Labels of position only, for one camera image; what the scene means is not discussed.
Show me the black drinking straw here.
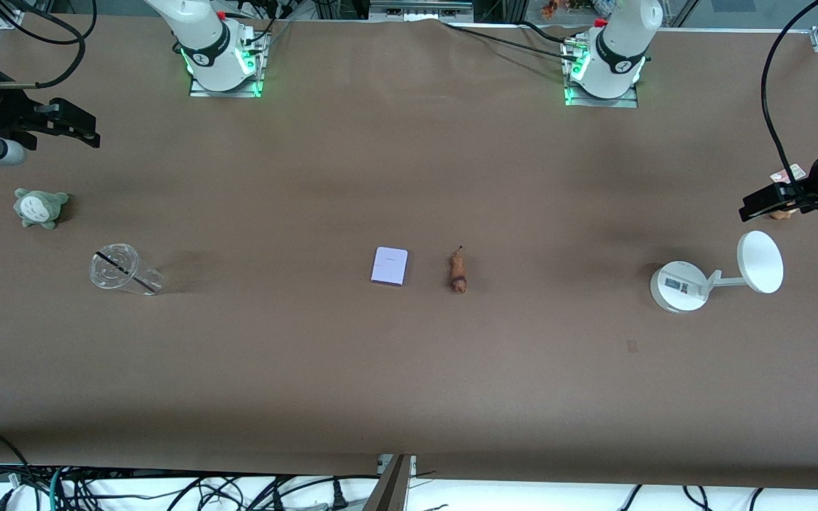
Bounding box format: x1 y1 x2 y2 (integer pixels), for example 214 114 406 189
96 251 156 294

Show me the teal cable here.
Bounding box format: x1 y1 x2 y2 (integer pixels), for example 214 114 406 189
49 465 72 511

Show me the grey metal post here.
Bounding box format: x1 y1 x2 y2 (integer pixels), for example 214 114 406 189
362 454 415 511

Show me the lavender phone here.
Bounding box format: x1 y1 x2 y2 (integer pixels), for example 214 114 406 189
371 246 409 287

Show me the black cable on table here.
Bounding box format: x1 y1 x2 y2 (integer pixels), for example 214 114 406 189
441 21 589 62

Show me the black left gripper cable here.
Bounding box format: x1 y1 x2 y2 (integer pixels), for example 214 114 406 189
760 0 818 194

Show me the grey green plush toy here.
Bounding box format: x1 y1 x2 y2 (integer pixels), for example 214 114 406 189
13 187 70 230

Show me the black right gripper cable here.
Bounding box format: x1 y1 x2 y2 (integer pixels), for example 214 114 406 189
0 0 98 90

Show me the clear plastic cup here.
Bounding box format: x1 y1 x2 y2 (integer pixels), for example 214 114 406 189
89 243 165 296

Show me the brown lion statue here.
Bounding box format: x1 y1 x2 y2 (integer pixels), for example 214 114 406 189
449 245 469 294

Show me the white round desk lamp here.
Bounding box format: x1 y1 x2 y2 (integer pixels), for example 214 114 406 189
649 231 785 314

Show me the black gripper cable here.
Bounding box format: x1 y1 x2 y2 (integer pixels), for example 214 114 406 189
0 0 98 90
760 0 818 194

